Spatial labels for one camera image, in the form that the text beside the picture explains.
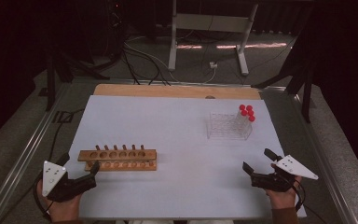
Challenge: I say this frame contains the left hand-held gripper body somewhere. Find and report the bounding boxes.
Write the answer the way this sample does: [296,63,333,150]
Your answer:
[41,161,98,203]

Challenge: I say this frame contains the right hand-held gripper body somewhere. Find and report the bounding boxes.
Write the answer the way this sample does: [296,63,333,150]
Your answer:
[251,154,320,191]

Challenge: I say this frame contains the wooden test tube rack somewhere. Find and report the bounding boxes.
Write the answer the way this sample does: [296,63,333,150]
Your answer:
[77,144,158,172]

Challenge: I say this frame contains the red-capped test tube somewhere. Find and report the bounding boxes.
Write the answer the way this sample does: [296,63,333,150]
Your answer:
[245,115,256,138]
[238,109,249,132]
[243,105,254,125]
[236,104,246,125]
[245,109,255,132]

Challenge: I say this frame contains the clear plastic test tube rack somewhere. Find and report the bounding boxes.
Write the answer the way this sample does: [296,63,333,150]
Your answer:
[205,111,254,141]

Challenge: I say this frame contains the person's right hand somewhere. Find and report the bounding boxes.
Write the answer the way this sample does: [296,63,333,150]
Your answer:
[266,175,302,210]

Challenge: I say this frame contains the person's left hand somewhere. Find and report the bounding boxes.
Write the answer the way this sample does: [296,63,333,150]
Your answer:
[36,180,83,222]

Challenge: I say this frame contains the black curtain stand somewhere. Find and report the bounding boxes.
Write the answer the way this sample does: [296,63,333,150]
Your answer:
[250,29,314,124]

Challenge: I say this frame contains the black tripod stand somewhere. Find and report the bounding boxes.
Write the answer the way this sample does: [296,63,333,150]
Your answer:
[44,50,111,112]

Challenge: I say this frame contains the white table sheet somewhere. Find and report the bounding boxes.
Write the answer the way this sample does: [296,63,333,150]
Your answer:
[45,94,307,220]

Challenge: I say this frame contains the dark equipment tower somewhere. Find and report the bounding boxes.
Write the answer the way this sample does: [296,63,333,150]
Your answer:
[104,0,129,61]

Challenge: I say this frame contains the white metal stand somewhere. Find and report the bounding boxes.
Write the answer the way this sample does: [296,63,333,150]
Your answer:
[167,0,259,77]

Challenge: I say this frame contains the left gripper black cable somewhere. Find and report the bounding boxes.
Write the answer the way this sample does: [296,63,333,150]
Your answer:
[32,107,86,219]

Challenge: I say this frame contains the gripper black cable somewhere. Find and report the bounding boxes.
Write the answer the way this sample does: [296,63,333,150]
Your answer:
[32,107,86,219]
[292,176,308,213]

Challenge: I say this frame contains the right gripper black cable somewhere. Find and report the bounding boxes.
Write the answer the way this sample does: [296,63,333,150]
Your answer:
[292,176,308,213]

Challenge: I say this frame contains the metal floor rail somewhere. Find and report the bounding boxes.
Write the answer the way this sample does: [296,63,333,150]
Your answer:
[288,92,358,224]
[0,83,72,224]

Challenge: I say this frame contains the black floor cables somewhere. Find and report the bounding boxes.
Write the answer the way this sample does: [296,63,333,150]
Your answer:
[120,41,172,87]

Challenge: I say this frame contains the white floor cable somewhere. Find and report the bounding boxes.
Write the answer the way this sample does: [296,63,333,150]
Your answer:
[124,36,217,85]

